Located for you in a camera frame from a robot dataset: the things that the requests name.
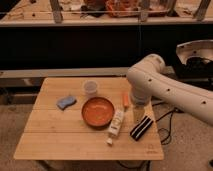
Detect white tube bottle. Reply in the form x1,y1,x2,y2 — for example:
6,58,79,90
106,110,124,145

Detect black cable on floor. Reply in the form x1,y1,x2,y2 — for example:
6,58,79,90
155,106,174,146

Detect orange cluttered object on shelf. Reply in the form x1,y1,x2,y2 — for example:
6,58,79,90
105,0,138,17

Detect orange round bowl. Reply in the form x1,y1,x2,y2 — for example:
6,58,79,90
81,97,115,127

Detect blue sponge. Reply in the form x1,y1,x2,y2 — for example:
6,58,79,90
56,96,77,110

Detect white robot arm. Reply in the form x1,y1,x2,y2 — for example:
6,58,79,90
126,54,213,126

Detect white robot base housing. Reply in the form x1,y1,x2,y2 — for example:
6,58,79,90
176,39,213,65

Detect wooden folding table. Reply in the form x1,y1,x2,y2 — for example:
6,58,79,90
14,77,164,160

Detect orange handled tool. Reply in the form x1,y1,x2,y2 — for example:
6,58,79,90
122,92,129,111

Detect clear plastic cup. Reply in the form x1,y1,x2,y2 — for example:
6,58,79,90
83,80,98,97

